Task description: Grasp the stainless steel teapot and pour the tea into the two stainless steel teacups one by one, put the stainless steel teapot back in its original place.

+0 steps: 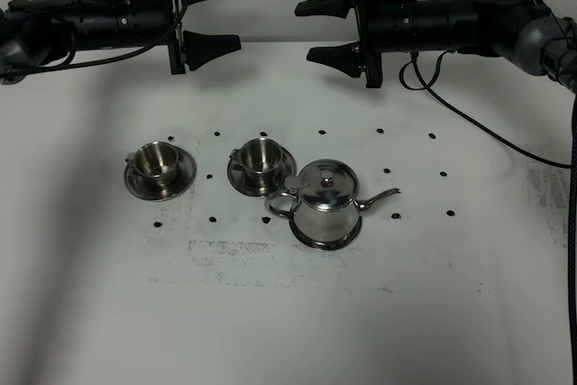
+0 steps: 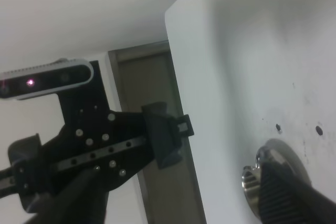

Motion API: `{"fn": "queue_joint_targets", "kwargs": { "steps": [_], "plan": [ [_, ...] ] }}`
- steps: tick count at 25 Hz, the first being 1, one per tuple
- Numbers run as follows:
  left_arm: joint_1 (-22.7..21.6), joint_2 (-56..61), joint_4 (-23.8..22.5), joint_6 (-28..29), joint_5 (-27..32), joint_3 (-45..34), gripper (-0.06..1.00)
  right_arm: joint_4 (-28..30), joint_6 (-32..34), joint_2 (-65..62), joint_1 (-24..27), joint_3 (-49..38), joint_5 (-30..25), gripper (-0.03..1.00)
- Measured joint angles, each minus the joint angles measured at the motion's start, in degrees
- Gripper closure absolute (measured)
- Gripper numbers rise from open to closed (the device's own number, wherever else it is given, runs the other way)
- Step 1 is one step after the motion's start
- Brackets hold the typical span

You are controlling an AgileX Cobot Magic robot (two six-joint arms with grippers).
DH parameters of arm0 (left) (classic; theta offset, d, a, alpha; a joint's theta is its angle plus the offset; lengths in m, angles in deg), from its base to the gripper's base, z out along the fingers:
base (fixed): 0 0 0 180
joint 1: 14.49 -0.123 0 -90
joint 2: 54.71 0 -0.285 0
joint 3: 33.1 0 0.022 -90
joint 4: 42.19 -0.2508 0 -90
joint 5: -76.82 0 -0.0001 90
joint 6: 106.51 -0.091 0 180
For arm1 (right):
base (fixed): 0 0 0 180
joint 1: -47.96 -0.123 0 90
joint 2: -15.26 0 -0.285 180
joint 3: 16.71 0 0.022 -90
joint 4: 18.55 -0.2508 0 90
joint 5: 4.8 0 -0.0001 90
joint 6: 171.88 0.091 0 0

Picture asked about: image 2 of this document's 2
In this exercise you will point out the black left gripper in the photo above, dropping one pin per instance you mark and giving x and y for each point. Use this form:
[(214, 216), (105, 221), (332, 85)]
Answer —
[(94, 136)]

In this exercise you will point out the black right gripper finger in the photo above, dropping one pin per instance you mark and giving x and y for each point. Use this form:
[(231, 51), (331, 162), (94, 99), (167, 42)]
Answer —
[(284, 198)]

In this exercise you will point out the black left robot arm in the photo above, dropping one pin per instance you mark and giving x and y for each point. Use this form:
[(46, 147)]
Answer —
[(84, 200)]

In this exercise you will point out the steel saucer under left cup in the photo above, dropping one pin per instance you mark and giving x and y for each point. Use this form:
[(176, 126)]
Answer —
[(276, 151)]

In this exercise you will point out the brown door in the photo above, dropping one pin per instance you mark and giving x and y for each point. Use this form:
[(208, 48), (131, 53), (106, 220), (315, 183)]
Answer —
[(145, 81)]

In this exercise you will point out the grey depth camera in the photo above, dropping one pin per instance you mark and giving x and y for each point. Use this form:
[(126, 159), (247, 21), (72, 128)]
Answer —
[(31, 82)]

